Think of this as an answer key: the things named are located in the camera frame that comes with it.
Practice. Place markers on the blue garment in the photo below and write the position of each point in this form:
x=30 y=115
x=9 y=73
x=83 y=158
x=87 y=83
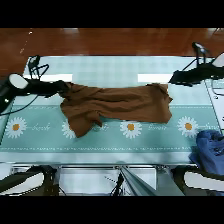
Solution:
x=210 y=150

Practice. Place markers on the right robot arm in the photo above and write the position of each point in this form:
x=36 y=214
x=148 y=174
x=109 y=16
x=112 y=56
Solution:
x=213 y=70

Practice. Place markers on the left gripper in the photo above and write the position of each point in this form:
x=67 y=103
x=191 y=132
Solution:
x=56 y=88

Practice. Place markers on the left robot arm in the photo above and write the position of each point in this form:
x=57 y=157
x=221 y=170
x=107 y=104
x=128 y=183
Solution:
x=20 y=86

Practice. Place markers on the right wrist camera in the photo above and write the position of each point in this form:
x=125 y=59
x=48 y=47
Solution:
x=201 y=50

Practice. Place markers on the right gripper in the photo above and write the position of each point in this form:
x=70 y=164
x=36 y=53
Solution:
x=182 y=77

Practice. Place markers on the brown T-shirt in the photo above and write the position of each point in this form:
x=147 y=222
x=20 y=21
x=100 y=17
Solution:
x=113 y=103

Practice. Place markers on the silver frame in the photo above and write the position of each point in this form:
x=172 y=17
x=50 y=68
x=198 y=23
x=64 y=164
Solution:
x=140 y=180

